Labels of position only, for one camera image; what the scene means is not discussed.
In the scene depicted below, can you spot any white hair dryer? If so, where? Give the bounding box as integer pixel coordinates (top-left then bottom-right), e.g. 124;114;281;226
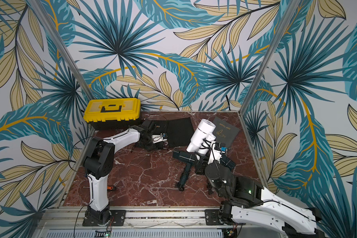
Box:
186;119;216;156

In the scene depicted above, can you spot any black hair dryer pouch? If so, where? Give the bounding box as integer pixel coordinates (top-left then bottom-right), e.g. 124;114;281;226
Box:
135;120;168;151

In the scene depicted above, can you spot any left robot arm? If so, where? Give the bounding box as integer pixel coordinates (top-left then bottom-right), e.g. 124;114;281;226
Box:
83;120;156;225

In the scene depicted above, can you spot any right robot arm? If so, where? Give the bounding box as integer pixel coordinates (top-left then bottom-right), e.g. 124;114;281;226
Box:
204;148;325;238

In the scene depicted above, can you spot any grey hair dryer pouch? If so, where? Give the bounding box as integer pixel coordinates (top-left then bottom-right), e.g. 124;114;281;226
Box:
213;117;240;149

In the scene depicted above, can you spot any yellow black toolbox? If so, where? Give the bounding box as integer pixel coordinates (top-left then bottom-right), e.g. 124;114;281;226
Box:
83;98;141;131

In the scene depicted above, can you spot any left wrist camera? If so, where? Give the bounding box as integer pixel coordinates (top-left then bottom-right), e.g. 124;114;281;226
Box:
151;133;168;144

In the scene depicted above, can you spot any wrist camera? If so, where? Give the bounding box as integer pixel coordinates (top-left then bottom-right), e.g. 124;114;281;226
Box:
151;133;168;144
208;142;228;166

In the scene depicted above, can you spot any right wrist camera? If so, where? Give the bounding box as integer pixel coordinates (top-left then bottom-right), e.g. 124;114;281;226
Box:
208;142;228;166

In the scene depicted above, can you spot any plain black drawstring pouch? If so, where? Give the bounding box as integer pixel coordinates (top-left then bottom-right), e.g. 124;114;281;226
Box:
167;117;194;148

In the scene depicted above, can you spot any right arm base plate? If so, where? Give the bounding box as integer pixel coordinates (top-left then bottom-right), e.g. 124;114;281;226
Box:
204;209;245;226

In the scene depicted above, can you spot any orange handled screwdriver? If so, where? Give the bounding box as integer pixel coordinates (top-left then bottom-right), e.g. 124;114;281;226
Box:
82;186;117;191

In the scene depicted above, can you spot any aluminium front rail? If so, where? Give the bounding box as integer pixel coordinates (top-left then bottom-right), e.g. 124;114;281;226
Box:
32;206;289;230

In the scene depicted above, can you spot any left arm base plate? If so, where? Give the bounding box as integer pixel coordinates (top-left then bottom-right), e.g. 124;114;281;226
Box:
82;209;126;227

